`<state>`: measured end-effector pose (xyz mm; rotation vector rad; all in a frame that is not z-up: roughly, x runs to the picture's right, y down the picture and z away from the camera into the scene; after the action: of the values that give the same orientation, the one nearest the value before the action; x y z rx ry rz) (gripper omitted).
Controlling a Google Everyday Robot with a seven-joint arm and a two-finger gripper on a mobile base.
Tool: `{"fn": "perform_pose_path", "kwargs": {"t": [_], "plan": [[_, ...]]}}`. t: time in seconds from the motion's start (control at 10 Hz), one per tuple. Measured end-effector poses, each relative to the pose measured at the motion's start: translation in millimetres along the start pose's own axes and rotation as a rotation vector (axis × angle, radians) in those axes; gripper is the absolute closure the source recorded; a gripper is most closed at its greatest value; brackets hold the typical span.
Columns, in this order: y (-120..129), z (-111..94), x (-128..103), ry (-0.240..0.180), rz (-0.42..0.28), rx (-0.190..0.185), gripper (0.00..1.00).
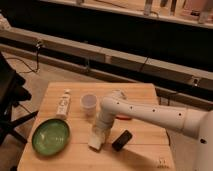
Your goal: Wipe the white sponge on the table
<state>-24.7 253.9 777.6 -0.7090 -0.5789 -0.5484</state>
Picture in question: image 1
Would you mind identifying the white tube bottle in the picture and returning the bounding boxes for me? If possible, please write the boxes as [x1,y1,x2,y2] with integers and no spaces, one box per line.
[56,89,71,119]

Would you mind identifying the black rectangular block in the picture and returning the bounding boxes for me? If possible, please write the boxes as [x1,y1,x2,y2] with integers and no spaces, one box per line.
[112,130,133,151]

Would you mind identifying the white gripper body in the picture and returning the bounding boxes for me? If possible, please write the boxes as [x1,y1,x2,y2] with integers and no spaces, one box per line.
[92,113,115,138]

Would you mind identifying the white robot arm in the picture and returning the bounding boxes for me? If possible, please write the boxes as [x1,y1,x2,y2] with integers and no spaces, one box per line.
[88,96,213,171]

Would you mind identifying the clear plastic cup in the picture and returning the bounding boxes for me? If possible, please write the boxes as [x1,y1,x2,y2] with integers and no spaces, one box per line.
[80,94,97,116]

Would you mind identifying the white sponge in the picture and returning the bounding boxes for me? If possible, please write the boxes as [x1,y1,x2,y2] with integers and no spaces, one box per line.
[88,131,105,151]

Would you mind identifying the black cable on floor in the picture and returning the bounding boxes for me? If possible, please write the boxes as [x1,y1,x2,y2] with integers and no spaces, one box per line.
[4,41,44,75]

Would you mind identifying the black office chair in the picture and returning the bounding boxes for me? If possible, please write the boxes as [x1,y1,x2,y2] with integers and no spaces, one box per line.
[0,52,38,145]

